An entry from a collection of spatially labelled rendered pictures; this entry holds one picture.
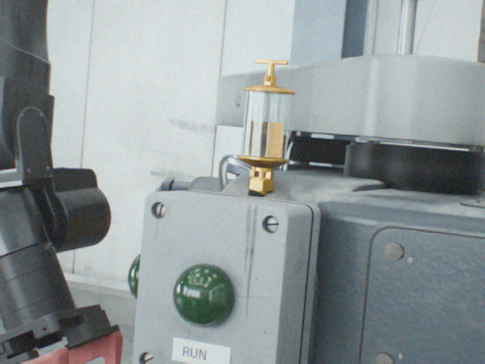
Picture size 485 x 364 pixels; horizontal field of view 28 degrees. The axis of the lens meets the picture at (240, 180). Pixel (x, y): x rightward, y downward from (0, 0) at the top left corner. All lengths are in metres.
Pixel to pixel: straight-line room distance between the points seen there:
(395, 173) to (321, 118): 0.11
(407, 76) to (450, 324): 0.18
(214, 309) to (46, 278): 0.33
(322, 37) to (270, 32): 0.68
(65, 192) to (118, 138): 5.77
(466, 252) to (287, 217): 0.09
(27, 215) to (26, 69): 0.11
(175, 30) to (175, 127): 0.64
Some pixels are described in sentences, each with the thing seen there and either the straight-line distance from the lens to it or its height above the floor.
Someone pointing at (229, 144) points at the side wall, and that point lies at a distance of 6.20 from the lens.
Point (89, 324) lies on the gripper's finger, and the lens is 0.77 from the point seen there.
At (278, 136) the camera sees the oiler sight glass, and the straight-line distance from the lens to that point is 0.52.
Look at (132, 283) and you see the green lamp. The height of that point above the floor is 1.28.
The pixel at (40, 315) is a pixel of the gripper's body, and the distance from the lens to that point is 0.75.
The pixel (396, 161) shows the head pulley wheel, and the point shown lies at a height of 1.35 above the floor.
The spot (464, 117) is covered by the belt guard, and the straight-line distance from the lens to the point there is 0.60.
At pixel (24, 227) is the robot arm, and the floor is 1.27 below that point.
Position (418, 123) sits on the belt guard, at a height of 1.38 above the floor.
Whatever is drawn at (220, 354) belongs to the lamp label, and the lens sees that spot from 0.46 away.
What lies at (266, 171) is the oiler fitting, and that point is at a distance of 0.53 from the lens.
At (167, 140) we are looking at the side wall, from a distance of 6.39.
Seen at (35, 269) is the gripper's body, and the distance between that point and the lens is 0.76.
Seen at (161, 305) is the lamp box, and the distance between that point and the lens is 0.47.
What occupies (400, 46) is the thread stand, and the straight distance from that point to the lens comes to 0.83.
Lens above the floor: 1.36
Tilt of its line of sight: 3 degrees down
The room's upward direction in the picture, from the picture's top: 5 degrees clockwise
